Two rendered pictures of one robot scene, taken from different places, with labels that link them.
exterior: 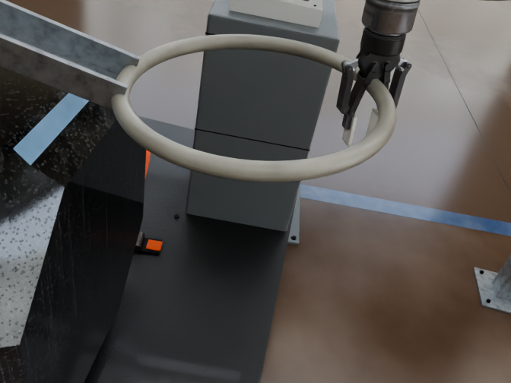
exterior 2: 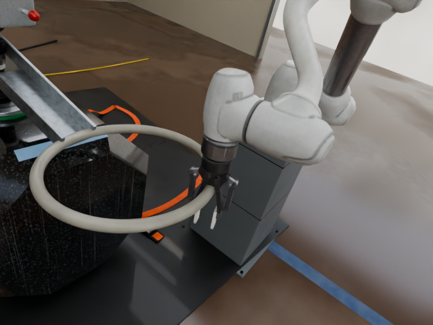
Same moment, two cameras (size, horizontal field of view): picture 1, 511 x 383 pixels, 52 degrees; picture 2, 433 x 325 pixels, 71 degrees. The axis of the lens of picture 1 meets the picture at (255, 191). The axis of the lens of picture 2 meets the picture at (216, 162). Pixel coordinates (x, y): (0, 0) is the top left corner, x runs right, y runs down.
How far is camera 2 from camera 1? 0.63 m
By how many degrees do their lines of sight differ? 25
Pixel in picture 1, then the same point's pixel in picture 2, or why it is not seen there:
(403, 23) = (216, 153)
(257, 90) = (236, 171)
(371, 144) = (135, 224)
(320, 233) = (262, 278)
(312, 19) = not seen: hidden behind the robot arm
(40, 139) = (37, 151)
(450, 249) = not seen: outside the picture
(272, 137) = (240, 203)
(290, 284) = (217, 300)
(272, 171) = (56, 212)
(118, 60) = (86, 124)
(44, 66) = (33, 115)
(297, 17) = not seen: hidden behind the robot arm
